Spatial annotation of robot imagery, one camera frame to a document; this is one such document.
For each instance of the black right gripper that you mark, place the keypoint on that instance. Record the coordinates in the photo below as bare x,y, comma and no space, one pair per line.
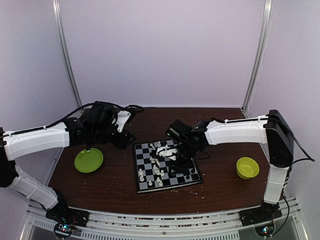
181,167

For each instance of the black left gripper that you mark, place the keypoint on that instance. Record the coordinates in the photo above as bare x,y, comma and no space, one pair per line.
123,142

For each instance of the black white chessboard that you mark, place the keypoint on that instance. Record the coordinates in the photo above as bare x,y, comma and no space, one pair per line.
154,175

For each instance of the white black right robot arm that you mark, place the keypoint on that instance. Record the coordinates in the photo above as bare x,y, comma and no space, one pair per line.
235,137

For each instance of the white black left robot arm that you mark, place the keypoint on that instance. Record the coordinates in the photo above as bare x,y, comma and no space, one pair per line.
99,123

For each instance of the green plate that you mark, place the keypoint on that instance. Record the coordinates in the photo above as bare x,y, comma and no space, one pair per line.
88,161

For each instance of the yellow-green bowl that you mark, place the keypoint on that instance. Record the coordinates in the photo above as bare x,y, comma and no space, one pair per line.
247,168

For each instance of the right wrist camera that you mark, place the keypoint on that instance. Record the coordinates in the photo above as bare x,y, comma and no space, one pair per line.
167,152

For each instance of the aluminium front rail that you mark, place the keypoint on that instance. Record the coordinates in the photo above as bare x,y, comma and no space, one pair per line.
219,225

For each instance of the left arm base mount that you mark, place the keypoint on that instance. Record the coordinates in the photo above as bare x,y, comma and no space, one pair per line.
69,222

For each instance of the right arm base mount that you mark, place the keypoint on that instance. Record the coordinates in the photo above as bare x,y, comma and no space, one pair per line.
263,220

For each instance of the left aluminium frame post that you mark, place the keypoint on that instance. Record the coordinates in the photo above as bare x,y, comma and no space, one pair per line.
56,4

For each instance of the aluminium frame post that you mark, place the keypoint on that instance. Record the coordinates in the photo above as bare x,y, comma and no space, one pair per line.
257,64
56,4

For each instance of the right aluminium frame post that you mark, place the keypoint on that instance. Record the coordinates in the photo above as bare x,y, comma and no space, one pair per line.
257,64

